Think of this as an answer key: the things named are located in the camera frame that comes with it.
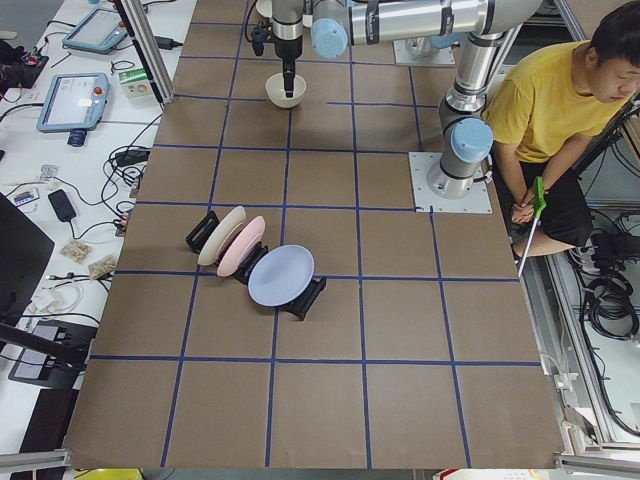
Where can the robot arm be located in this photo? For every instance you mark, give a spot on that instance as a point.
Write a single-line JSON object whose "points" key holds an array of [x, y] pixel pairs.
{"points": [[421, 32]]}

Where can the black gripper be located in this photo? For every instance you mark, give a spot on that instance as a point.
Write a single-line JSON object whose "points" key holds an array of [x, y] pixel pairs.
{"points": [[287, 48]]}

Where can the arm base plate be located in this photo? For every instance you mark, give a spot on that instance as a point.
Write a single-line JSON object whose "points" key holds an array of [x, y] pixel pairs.
{"points": [[436, 192], [422, 52]]}

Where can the black laptop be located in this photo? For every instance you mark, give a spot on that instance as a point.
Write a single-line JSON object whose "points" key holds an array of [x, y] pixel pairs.
{"points": [[25, 254]]}

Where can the green white carton box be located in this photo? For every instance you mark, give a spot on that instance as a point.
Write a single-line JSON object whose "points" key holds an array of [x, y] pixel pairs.
{"points": [[134, 83]]}

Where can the white bowl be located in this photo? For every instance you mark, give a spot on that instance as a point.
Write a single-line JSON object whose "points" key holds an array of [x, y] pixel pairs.
{"points": [[274, 87]]}

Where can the black phone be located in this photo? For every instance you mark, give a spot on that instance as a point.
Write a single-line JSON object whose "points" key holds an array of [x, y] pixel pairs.
{"points": [[62, 205]]}

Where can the person in yellow shirt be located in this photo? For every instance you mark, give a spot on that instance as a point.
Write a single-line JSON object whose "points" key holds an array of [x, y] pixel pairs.
{"points": [[544, 115]]}

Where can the blue teach pendant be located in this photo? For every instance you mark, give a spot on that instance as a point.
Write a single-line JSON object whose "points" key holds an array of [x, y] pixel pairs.
{"points": [[100, 31], [74, 102]]}

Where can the cream round plate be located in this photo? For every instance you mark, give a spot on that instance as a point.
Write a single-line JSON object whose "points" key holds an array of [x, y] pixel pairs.
{"points": [[264, 8]]}

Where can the black power adapter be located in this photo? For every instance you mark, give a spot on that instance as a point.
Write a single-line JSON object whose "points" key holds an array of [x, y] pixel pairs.
{"points": [[167, 43]]}

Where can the aluminium frame post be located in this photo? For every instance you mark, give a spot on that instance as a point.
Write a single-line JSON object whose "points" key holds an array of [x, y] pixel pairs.
{"points": [[139, 30]]}

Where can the cream plate in rack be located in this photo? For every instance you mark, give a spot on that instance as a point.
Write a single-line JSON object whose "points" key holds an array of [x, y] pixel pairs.
{"points": [[221, 236]]}

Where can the blue plate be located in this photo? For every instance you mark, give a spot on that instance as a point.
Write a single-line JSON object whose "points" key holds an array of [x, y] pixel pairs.
{"points": [[281, 275]]}

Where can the black dish rack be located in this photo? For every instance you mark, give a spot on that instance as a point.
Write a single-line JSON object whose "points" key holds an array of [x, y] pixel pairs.
{"points": [[298, 307]]}

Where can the pink plate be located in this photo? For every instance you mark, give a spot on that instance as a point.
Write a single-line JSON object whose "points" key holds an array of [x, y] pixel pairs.
{"points": [[241, 246]]}

